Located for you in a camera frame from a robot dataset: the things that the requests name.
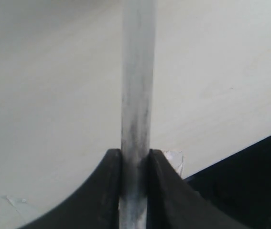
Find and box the black equipment frame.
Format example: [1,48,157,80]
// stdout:
[185,136,271,229]

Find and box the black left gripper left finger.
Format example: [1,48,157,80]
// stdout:
[24,149,122,229]

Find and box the white wooden drumstick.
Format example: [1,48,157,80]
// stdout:
[119,0,156,229]

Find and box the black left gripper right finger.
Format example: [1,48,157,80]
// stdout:
[147,149,255,229]

